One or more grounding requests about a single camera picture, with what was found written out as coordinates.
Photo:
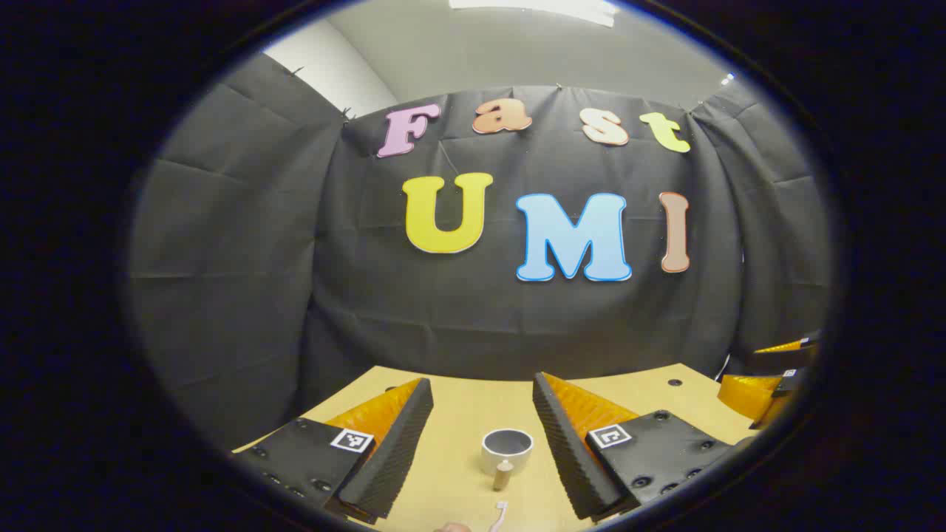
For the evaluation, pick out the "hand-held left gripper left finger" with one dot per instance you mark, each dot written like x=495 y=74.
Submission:
x=399 y=451

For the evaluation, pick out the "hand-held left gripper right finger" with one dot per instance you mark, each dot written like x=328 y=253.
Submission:
x=565 y=458

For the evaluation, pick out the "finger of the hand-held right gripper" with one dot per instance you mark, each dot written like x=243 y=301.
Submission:
x=746 y=395
x=783 y=360

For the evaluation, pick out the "white cup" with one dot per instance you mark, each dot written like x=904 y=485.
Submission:
x=517 y=462

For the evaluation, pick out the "white toothbrush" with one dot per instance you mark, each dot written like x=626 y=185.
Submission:
x=499 y=515

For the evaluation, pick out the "wooden desktop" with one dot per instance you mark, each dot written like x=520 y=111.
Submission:
x=465 y=403

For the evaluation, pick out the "black backdrop cloth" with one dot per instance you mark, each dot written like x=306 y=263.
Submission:
x=443 y=310

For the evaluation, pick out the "ceiling light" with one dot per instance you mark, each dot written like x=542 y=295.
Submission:
x=532 y=7

